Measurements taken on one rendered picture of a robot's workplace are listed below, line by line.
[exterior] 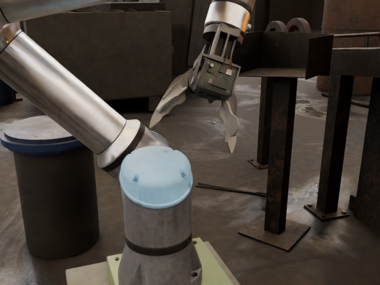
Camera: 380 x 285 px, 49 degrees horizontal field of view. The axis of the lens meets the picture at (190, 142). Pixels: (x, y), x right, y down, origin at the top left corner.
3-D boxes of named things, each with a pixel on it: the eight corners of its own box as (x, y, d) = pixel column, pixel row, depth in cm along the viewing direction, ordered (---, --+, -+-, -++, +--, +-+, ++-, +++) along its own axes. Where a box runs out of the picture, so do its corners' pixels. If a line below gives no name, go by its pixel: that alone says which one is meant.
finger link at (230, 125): (237, 152, 70) (219, 100, 70) (228, 154, 76) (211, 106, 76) (254, 146, 71) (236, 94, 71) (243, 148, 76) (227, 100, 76)
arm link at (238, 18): (206, 12, 78) (246, 27, 79) (198, 35, 78) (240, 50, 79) (215, -4, 71) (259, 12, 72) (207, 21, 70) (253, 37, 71)
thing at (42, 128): (103, 212, 172) (95, 110, 158) (114, 254, 143) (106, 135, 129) (19, 224, 163) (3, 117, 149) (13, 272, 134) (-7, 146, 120)
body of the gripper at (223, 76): (189, 85, 67) (210, 16, 69) (180, 95, 76) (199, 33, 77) (233, 100, 69) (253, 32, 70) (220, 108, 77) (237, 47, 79)
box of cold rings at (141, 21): (145, 89, 406) (142, 3, 380) (174, 108, 333) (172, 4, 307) (31, 98, 369) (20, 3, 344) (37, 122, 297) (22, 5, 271)
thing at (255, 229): (251, 208, 175) (261, 30, 151) (312, 228, 160) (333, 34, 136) (225, 229, 159) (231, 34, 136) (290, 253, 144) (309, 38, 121)
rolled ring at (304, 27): (305, 16, 173) (312, 16, 174) (283, 19, 190) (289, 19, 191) (304, 61, 177) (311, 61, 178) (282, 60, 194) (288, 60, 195)
